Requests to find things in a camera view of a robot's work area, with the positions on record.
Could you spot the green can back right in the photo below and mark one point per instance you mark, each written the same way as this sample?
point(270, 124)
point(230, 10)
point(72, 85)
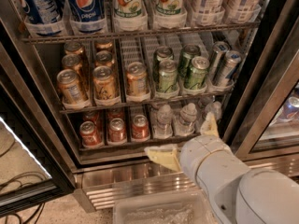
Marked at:
point(187, 53)

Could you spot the water bottle right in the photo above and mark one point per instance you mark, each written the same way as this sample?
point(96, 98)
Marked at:
point(215, 108)

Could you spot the water bottle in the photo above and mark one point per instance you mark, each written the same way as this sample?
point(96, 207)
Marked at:
point(215, 108)
point(185, 120)
point(163, 128)

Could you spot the red can back left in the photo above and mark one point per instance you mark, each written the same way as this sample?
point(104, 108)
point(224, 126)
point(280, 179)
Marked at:
point(93, 116)

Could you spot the orange can front left column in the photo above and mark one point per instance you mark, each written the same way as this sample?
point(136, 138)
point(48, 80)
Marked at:
point(71, 87)

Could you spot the orange can back left column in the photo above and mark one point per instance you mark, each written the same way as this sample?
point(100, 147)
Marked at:
point(74, 47)

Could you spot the blue pepsi bottle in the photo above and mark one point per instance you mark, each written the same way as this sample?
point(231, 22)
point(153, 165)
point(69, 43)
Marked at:
point(87, 13)
point(43, 17)

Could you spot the silver can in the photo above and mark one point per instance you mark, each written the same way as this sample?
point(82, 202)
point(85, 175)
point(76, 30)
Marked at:
point(219, 49)
point(231, 60)

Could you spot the wire shelf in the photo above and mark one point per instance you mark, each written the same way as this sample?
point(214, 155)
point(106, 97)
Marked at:
point(183, 97)
point(117, 35)

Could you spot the red can front right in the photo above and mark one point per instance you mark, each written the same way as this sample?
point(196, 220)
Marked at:
point(140, 127)

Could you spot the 7up bottle left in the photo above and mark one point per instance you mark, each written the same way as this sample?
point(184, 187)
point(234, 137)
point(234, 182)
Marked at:
point(127, 8)

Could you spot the red can back middle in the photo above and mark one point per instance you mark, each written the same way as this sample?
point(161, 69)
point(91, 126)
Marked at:
point(115, 113)

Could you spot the red can front middle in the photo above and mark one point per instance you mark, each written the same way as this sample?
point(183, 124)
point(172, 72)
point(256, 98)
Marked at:
point(117, 130)

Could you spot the orange can middle left column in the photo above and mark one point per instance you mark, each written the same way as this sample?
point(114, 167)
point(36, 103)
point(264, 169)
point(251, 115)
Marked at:
point(74, 62)

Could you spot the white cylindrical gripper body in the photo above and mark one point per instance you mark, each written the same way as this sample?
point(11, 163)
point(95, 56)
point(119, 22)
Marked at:
point(199, 150)

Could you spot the red can front left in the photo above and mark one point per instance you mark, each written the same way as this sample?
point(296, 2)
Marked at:
point(89, 134)

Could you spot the green can front right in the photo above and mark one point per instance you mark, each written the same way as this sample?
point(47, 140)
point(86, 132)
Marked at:
point(196, 73)

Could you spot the can behind right door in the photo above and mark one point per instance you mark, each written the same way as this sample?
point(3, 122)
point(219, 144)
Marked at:
point(289, 109)

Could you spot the green can back left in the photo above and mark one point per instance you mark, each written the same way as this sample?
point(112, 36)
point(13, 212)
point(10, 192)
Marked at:
point(160, 54)

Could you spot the green can front left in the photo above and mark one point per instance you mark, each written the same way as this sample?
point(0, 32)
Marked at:
point(167, 77)

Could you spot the water bottle left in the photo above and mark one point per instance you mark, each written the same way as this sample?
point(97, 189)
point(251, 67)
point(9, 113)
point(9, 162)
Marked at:
point(163, 128)

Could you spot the silver can front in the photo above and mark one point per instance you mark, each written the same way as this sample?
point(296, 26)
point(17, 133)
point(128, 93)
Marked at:
point(231, 60)

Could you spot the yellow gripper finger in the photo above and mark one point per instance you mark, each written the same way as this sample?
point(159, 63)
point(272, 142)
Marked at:
point(209, 126)
point(167, 156)

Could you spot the open glass fridge door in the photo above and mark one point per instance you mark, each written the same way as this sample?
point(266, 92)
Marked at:
point(29, 173)

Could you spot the closed right fridge door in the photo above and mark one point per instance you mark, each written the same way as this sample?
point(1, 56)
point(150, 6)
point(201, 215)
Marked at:
point(269, 77)

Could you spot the upper wire shelf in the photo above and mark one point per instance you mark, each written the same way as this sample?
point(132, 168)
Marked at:
point(117, 35)

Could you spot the green can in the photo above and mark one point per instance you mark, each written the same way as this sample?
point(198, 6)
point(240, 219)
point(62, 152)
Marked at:
point(160, 54)
point(167, 77)
point(187, 53)
point(196, 73)

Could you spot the water bottle middle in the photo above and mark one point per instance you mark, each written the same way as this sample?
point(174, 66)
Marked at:
point(185, 120)

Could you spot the middle wire shelf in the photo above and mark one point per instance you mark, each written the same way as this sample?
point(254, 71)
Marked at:
point(183, 97)

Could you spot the orange can column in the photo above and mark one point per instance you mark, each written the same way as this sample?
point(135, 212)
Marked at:
point(71, 87)
point(104, 58)
point(105, 83)
point(137, 79)
point(74, 62)
point(74, 47)
point(103, 45)

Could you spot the blue pepsi bottle right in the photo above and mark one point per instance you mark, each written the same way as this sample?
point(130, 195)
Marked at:
point(87, 13)

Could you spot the red can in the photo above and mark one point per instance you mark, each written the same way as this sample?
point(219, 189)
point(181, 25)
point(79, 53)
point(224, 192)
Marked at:
point(117, 130)
point(89, 134)
point(140, 127)
point(93, 116)
point(115, 113)

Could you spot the silver can back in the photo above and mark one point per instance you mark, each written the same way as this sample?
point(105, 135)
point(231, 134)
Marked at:
point(219, 49)

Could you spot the blue pepsi bottle left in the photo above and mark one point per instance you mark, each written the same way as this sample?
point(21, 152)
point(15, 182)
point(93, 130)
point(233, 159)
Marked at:
point(43, 17)

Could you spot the clear plastic bin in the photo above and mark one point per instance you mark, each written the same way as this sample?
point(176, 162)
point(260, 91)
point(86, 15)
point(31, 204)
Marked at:
point(171, 207)

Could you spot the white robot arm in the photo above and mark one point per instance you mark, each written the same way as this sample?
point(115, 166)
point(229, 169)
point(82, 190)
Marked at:
point(237, 194)

